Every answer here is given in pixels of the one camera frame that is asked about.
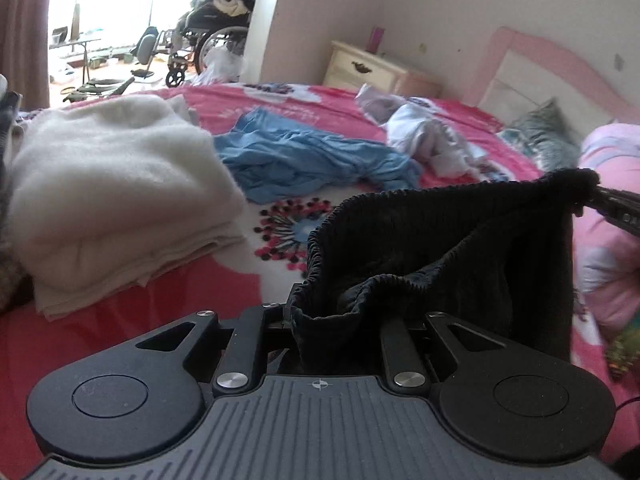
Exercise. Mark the pile of folded clothes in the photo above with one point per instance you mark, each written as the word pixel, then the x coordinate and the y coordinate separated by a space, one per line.
pixel 12 272

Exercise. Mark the white plastic bag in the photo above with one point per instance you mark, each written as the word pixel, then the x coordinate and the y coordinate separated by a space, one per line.
pixel 222 67

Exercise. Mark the pink cup on nightstand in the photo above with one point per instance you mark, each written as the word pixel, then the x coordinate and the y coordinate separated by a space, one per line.
pixel 375 39

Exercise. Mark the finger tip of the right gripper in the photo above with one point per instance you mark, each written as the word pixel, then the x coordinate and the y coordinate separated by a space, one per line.
pixel 619 208

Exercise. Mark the light blue crumpled garment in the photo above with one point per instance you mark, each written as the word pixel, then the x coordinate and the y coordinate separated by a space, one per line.
pixel 272 157

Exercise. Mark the grey patterned pillow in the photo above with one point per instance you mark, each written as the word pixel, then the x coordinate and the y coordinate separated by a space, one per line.
pixel 543 137

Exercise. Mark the pink headboard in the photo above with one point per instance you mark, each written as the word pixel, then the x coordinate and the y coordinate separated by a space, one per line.
pixel 519 72

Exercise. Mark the wheelchair loaded with clothes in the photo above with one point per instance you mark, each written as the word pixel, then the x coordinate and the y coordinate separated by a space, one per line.
pixel 207 25

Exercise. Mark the black pants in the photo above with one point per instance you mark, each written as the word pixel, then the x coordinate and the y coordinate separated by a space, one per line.
pixel 495 255

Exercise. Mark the white lilac crumpled garment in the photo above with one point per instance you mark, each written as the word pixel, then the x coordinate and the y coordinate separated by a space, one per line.
pixel 412 128

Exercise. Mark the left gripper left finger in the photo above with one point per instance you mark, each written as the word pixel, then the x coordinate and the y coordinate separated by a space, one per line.
pixel 260 343

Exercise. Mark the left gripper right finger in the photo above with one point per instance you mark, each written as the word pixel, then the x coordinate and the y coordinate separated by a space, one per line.
pixel 404 371

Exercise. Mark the brown curtain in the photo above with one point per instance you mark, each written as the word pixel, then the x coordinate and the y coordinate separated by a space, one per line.
pixel 24 50

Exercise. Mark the cream nightstand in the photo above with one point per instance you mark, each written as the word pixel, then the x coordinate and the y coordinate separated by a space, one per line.
pixel 350 68

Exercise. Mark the folded white fluffy blanket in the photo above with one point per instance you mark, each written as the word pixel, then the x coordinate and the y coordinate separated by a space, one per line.
pixel 112 194

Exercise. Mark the pink quilt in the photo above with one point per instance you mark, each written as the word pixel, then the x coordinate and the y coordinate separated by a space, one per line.
pixel 606 258

